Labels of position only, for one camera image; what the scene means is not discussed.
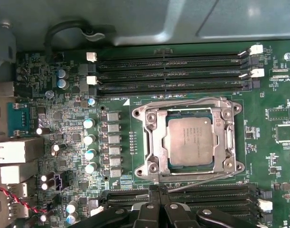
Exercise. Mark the CPU socket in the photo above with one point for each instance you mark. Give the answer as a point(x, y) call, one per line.
point(142, 109)

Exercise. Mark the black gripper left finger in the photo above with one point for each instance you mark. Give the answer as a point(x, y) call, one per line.
point(147, 216)

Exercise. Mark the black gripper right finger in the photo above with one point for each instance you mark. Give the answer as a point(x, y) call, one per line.
point(178, 216)

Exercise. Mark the black PC case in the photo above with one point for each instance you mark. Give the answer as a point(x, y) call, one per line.
point(159, 19)

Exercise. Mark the green motherboard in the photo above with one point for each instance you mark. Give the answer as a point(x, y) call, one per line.
point(254, 142)

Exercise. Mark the silver topped CPU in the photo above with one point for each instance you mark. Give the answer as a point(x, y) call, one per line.
point(192, 140)

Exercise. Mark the blue rear port connector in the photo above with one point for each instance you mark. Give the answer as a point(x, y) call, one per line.
point(17, 118)

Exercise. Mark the silver rear port housing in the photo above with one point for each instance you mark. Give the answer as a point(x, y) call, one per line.
point(16, 149)
point(14, 174)

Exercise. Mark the black RAM slot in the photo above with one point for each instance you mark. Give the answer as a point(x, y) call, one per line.
point(218, 204)
point(206, 88)
point(206, 57)
point(206, 68)
point(206, 78)
point(218, 191)

